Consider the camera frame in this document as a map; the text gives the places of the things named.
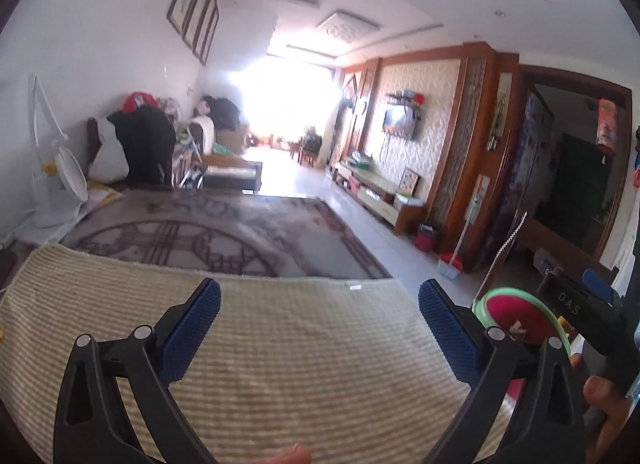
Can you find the small framed picture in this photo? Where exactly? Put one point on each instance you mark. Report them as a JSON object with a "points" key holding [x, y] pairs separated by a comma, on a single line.
{"points": [[410, 181]]}

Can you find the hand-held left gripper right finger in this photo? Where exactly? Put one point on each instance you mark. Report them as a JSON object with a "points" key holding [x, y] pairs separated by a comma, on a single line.
{"points": [[445, 329]]}

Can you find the grey patterned rug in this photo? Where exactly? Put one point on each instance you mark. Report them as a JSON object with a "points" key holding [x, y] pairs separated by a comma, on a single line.
{"points": [[280, 239]]}

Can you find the wooden bench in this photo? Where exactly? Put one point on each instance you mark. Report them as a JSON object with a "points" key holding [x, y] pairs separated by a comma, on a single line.
{"points": [[232, 174]]}

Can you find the yellow white striped mat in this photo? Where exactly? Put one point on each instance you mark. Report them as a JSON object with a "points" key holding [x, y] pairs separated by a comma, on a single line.
{"points": [[300, 344]]}

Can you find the black bag pile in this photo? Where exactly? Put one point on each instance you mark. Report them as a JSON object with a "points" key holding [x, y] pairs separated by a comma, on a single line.
{"points": [[222, 111]]}

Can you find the colourful printed door curtain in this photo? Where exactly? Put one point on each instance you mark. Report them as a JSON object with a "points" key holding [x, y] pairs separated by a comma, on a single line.
{"points": [[530, 169]]}

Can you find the white standing fan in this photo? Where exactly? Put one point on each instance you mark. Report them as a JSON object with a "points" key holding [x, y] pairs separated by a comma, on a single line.
{"points": [[65, 179]]}

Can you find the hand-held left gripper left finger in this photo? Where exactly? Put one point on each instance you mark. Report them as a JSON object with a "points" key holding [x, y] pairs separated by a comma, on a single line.
{"points": [[190, 329]]}

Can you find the white plastic chair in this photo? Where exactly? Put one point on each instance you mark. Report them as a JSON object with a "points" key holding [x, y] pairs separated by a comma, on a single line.
{"points": [[205, 134]]}

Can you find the person's right hand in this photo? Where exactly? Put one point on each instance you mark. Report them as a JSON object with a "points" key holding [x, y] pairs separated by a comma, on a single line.
{"points": [[602, 394]]}

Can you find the person's left hand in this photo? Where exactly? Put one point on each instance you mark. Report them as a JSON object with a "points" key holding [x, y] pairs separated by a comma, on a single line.
{"points": [[287, 455]]}

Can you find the low wooden television cabinet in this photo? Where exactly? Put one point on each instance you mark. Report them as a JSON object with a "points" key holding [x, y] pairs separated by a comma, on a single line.
{"points": [[380, 194]]}

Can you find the small red waste bin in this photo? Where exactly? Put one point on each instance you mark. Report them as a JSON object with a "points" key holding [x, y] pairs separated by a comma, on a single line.
{"points": [[427, 239]]}

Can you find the black clothes heap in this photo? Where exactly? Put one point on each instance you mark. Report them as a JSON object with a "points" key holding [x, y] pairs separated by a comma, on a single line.
{"points": [[145, 144]]}

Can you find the white plastic bag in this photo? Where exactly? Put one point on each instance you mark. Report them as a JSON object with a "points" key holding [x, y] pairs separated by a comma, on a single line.
{"points": [[107, 159]]}

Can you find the wall television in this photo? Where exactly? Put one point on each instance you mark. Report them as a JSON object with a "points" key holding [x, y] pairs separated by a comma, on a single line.
{"points": [[400, 121]]}

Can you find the red dustpan with broom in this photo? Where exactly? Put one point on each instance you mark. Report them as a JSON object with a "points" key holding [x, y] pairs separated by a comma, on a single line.
{"points": [[450, 266]]}

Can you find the wall shelf with ornaments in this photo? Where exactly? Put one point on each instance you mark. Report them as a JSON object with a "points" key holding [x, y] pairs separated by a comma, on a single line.
{"points": [[405, 98]]}

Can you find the square ceiling lamp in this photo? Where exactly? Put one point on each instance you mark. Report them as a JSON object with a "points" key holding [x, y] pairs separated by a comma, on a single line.
{"points": [[347, 26]]}

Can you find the yellow flat board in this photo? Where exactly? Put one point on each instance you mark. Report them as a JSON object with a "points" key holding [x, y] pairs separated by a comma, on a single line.
{"points": [[105, 194]]}

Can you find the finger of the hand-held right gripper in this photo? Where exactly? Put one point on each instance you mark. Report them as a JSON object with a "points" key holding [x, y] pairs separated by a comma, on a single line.
{"points": [[602, 286]]}

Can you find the metal folding rack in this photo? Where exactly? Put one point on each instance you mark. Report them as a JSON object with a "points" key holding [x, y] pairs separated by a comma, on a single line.
{"points": [[189, 159]]}

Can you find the cardboard box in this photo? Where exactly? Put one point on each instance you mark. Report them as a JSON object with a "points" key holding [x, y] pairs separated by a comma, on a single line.
{"points": [[232, 141]]}

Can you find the green basin with red bag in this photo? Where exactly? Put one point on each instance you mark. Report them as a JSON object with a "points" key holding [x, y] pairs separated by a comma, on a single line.
{"points": [[520, 306]]}

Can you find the wooden dining chairs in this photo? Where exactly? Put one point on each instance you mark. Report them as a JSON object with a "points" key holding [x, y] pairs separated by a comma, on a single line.
{"points": [[307, 146]]}

